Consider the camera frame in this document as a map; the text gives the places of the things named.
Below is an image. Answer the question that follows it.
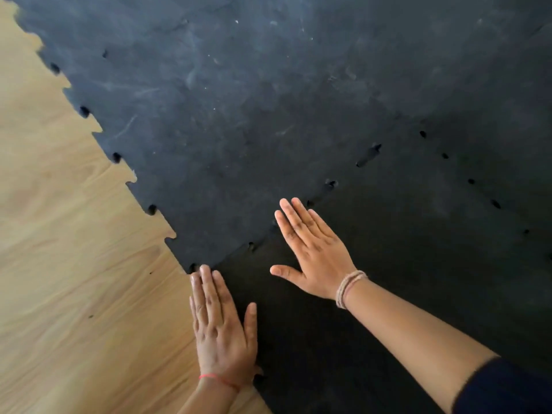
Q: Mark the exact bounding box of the person's left hand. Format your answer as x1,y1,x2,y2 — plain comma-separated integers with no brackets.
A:
189,264,260,388

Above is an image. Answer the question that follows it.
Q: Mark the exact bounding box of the person's right hand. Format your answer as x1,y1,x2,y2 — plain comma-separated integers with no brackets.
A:
270,197,359,300

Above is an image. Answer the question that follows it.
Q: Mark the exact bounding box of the person's left forearm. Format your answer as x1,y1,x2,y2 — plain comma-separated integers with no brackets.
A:
177,377,242,414

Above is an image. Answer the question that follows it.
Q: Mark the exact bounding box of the person's right forearm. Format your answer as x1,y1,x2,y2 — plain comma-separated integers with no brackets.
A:
343,275,501,413

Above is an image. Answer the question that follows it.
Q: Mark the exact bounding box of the red thread wristband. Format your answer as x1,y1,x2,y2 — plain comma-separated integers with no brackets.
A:
198,373,242,394

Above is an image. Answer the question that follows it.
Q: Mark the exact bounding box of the black interlocking mat tile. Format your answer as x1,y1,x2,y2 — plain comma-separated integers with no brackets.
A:
398,17,552,260
188,120,552,414

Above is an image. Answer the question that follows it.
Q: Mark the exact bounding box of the scuffed grey interlocking mat tile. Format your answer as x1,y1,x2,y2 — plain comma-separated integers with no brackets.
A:
2,0,552,275

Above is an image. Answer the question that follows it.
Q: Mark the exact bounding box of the dark blue sleeve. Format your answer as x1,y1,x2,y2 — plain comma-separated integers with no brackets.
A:
451,357,552,414

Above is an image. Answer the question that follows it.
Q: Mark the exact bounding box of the beige beaded bracelet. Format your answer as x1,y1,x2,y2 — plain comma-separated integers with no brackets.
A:
335,270,370,310

